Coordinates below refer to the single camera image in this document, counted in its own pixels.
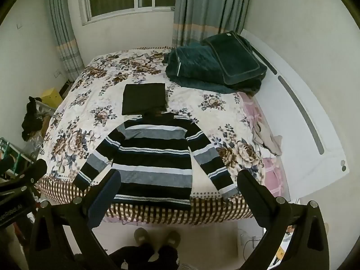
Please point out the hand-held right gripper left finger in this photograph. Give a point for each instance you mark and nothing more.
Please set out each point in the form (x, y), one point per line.
(104, 199)

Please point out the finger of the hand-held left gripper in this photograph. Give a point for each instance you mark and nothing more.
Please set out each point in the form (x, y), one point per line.
(36, 170)

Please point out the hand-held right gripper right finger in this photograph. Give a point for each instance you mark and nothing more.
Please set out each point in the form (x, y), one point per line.
(249, 194)

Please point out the striped knit sweater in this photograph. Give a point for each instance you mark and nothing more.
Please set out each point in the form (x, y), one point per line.
(154, 157)

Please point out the green rack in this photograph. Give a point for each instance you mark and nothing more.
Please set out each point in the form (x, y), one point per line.
(12, 152)

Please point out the pink sheet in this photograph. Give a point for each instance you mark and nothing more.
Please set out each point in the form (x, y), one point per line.
(271, 171)

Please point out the grey slipper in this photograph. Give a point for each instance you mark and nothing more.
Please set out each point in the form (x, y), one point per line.
(172, 239)
(142, 236)

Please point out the black hanging cloth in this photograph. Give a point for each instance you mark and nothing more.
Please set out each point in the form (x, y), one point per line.
(31, 115)

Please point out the beige cloth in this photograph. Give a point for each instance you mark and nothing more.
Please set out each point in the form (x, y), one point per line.
(267, 140)

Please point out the yellow box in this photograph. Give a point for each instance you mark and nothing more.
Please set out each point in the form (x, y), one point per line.
(52, 97)

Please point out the white headboard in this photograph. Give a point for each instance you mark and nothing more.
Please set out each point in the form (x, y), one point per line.
(303, 135)

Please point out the floral bedsheet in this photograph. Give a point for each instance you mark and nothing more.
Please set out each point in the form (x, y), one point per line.
(84, 90)

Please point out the folded black garment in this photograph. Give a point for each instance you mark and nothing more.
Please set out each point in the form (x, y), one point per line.
(143, 97)

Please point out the teal pillow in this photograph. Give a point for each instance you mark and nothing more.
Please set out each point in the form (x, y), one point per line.
(236, 56)

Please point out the teal quilt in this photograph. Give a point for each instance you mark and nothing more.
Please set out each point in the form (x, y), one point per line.
(191, 64)

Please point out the wall outlet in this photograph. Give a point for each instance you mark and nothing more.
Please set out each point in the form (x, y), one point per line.
(57, 74)

